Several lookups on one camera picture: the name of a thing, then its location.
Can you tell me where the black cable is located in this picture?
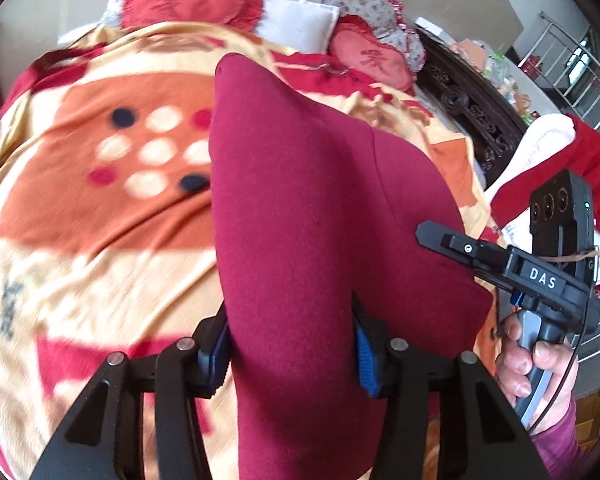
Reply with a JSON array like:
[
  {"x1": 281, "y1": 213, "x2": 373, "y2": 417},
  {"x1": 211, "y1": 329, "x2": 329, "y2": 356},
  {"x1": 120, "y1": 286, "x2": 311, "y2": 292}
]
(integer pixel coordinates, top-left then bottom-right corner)
[{"x1": 527, "y1": 280, "x2": 598, "y2": 433}]

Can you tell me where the cluttered bedside table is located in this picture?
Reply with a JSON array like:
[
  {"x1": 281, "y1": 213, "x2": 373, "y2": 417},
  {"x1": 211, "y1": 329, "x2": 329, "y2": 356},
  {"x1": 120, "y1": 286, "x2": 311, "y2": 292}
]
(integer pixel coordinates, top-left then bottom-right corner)
[{"x1": 450, "y1": 35, "x2": 538, "y2": 126}]

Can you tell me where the metal railing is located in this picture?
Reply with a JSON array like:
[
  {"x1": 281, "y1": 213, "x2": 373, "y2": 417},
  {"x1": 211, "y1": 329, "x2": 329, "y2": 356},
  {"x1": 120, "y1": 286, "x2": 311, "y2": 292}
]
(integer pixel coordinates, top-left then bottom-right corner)
[{"x1": 517, "y1": 10, "x2": 600, "y2": 131}]

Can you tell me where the dark carved wooden headboard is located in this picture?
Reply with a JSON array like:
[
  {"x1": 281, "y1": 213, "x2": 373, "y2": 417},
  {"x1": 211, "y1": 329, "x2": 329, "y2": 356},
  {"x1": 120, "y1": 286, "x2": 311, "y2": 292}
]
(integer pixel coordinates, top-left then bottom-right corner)
[{"x1": 412, "y1": 25, "x2": 528, "y2": 176}]

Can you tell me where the white pillow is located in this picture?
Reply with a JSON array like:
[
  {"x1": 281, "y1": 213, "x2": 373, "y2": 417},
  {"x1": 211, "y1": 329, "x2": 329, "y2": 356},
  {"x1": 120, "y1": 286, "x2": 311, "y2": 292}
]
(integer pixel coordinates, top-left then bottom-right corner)
[{"x1": 257, "y1": 0, "x2": 342, "y2": 53}]

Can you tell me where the white box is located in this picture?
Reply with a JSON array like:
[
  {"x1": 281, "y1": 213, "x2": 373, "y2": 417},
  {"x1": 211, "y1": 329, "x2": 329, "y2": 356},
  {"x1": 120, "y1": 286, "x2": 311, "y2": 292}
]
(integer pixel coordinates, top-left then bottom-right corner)
[{"x1": 415, "y1": 16, "x2": 453, "y2": 43}]

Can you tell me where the person's right forearm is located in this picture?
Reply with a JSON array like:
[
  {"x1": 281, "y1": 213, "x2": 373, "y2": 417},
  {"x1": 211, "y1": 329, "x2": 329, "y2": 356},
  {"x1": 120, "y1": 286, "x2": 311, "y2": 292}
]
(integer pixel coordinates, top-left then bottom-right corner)
[{"x1": 530, "y1": 400, "x2": 600, "y2": 480}]

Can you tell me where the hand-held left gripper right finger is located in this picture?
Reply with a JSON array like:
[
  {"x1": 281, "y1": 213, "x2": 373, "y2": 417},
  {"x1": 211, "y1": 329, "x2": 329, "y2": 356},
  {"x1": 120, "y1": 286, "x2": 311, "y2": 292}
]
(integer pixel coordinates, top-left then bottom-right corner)
[{"x1": 350, "y1": 292, "x2": 551, "y2": 480}]

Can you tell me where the red orange printed blanket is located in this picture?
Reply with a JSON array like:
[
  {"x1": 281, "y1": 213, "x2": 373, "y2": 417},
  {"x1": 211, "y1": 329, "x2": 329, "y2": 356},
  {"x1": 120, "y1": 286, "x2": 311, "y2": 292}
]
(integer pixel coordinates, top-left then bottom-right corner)
[{"x1": 0, "y1": 20, "x2": 496, "y2": 480}]

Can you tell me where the red and white cloth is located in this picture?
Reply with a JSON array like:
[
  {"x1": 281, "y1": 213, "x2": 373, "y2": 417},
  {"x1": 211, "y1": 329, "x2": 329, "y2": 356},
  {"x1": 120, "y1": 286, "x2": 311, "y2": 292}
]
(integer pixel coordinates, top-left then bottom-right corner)
[{"x1": 485, "y1": 112, "x2": 600, "y2": 286}]

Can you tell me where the dark red sweater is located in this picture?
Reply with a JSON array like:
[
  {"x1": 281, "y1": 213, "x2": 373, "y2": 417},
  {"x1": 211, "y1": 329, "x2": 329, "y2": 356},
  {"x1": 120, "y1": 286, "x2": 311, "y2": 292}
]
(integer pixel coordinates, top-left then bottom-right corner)
[{"x1": 207, "y1": 52, "x2": 496, "y2": 480}]

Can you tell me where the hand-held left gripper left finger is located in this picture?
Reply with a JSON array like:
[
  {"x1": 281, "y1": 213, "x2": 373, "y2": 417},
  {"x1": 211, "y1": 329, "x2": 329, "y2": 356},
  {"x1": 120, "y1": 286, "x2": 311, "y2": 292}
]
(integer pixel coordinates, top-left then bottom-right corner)
[{"x1": 30, "y1": 305, "x2": 231, "y2": 480}]

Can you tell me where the person's right hand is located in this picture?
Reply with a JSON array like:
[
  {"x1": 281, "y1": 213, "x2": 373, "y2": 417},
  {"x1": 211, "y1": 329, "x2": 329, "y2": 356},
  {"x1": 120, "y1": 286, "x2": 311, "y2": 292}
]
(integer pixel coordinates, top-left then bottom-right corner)
[{"x1": 495, "y1": 316, "x2": 581, "y2": 433}]

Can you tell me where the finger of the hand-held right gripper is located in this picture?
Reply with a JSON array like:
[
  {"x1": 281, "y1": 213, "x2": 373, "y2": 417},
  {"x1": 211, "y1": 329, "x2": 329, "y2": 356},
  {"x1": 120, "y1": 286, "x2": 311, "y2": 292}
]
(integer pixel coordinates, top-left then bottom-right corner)
[{"x1": 415, "y1": 220, "x2": 518, "y2": 282}]

